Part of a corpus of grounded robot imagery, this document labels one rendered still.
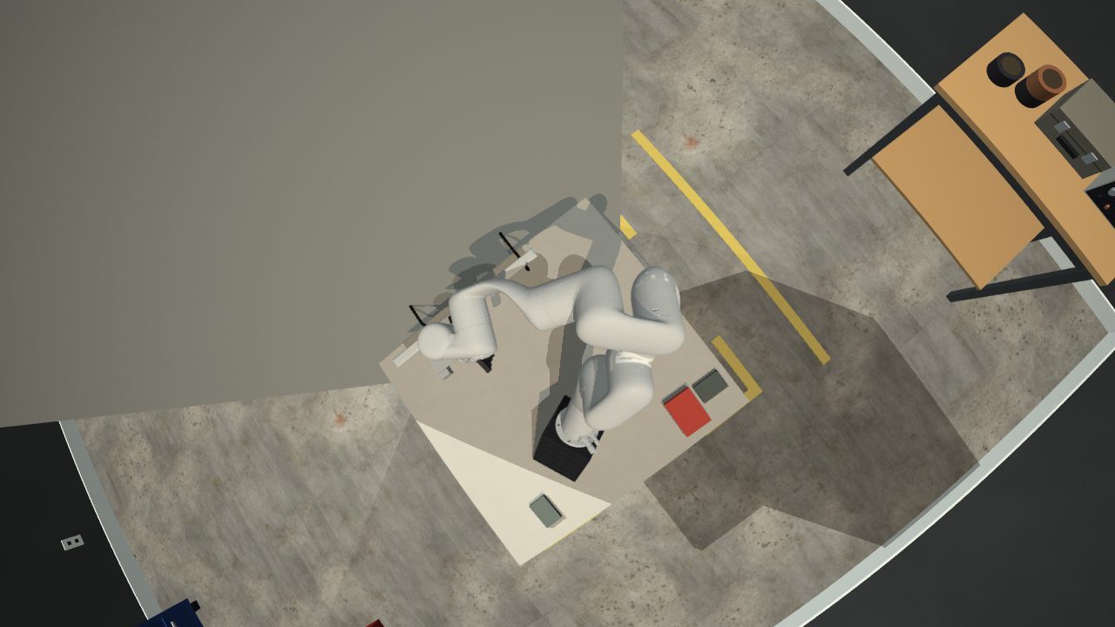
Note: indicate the grey wall panel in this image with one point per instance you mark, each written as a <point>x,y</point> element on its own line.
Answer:
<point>207,201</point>

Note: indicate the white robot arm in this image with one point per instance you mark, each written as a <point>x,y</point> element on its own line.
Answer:
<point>591,298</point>

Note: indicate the red rectangular block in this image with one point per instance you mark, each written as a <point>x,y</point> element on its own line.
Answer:
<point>687,412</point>

